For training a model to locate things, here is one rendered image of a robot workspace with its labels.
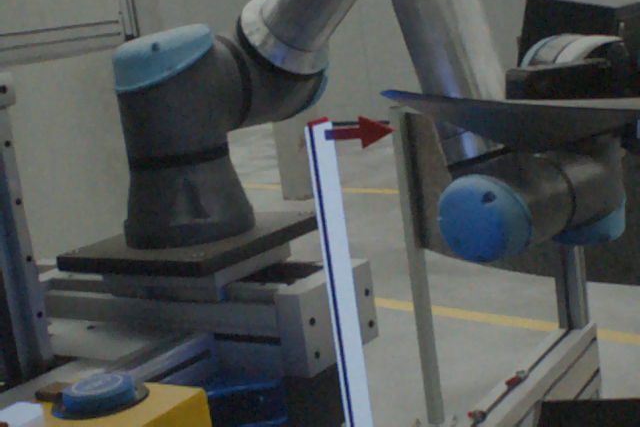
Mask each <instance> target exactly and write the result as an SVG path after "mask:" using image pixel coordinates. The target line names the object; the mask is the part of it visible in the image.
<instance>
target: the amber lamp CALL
mask: <svg viewBox="0 0 640 427"><path fill-rule="evenodd" d="M71 384H72V383H69V382H62V381H54V382H52V383H50V385H48V386H46V387H44V388H42V389H40V390H38V391H36V392H35V397H36V400H39V401H49V402H55V401H56V400H58V399H60V398H62V397H63V395H62V394H63V392H60V391H62V390H64V389H66V388H67V387H68V386H69V385H71Z"/></svg>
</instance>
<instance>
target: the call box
mask: <svg viewBox="0 0 640 427"><path fill-rule="evenodd" d="M134 384H135V390H136V396H135V397H133V398H132V399H129V400H128V401H126V402H124V404H121V405H119V406H116V407H113V408H110V409H106V410H100V411H95V412H87V413H73V412H68V411H65V407H64V401H63V397H62V398H60V399H58V400H56V401H55V402H49V401H39V400H36V399H35V400H33V401H31V402H30V403H29V404H38V405H40V406H41V412H42V413H41V415H39V416H37V417H35V418H34V419H32V420H30V421H28V422H26V423H23V424H21V425H19V426H18V425H9V427H211V421H210V415H209V409H208V402H207V395H206V392H205V390H204V389H203V388H200V387H188V386H175V385H163V384H150V383H140V382H135V381H134Z"/></svg>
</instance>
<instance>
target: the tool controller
mask: <svg viewBox="0 0 640 427"><path fill-rule="evenodd" d="M633 29H637V30H640V0H526V1H525V8H524V16H523V23H522V30H521V38H520V44H519V51H518V58H517V66H516V68H521V66H522V63H523V60H524V57H525V56H526V54H527V52H528V51H529V50H530V49H531V48H532V47H533V46H535V45H536V44H538V43H539V42H541V41H543V40H545V39H548V38H552V37H556V36H560V35H566V33H574V34H575V35H580V36H584V37H594V36H599V37H616V38H620V39H623V33H624V32H632V31H633Z"/></svg>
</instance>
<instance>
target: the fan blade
mask: <svg viewBox="0 0 640 427"><path fill-rule="evenodd" d="M380 94H381V95H383V96H385V97H387V98H389V99H391V100H393V101H395V102H398V103H401V104H403V105H405V107H408V108H410V109H412V110H415V111H417V112H421V113H423V114H425V115H428V116H430V117H433V118H435V119H438V120H440V121H444V122H446V123H449V124H451V125H454V126H456V127H459V129H461V130H465V131H467V132H470V133H472V134H475V135H478V136H480V137H483V138H485V139H489V140H492V141H494V142H497V143H500V144H502V145H505V146H509V147H511V148H514V150H517V151H520V152H526V153H536V154H542V153H544V152H547V151H549V150H552V148H554V147H558V146H560V145H563V144H565V143H568V142H571V141H573V140H576V139H580V138H583V137H586V136H589V135H592V134H595V133H598V132H601V131H605V130H608V129H611V128H615V127H618V126H621V124H625V123H628V122H633V121H636V120H640V92H633V93H621V94H610V95H598V96H587V97H576V98H564V99H546V100H502V99H477V98H459V97H449V96H440V95H431V94H423V93H414V92H406V91H398V90H391V89H390V90H386V91H382V92H380Z"/></svg>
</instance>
